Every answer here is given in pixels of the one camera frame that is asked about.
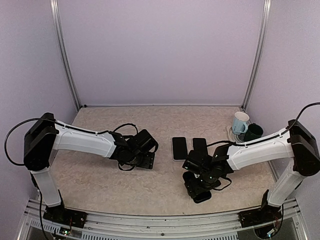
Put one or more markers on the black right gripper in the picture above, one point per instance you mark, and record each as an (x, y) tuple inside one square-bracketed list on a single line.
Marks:
[(194, 188)]

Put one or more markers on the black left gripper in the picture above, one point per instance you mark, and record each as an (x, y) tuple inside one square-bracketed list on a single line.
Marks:
[(148, 162)]

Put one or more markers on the purple phone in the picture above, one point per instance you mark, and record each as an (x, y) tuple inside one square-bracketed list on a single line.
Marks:
[(199, 144)]

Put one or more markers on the lilac silicone phone case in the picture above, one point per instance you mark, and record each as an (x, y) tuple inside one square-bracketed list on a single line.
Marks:
[(175, 160)]

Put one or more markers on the black phone case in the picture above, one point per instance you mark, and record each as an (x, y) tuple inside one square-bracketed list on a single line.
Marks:
[(202, 197)]

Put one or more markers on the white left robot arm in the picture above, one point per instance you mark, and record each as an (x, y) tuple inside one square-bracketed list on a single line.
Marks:
[(48, 135)]

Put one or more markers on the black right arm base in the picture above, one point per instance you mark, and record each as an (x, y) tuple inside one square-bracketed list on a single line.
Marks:
[(263, 214)]

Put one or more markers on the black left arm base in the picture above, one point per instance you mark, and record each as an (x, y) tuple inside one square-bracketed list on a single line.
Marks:
[(66, 216)]

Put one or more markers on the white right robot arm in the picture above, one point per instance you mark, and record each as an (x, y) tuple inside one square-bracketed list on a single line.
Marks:
[(295, 142)]

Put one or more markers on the white saucer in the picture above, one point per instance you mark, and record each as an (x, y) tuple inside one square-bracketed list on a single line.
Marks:
[(234, 137)]

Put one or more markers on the light blue ceramic mug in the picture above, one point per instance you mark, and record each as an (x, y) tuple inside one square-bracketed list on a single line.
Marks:
[(240, 123)]

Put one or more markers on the dark green cup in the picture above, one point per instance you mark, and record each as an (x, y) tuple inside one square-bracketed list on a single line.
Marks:
[(254, 132)]

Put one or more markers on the aluminium front rail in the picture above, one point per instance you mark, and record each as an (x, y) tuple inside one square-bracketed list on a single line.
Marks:
[(110, 226)]

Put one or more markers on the aluminium right corner post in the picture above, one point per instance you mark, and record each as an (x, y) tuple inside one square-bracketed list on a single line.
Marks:
[(258, 54)]

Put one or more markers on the aluminium corner post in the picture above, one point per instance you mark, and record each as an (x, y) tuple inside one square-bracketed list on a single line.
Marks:
[(258, 54), (54, 5)]

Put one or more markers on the aluminium left corner post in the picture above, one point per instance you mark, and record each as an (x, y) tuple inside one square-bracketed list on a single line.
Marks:
[(54, 5)]

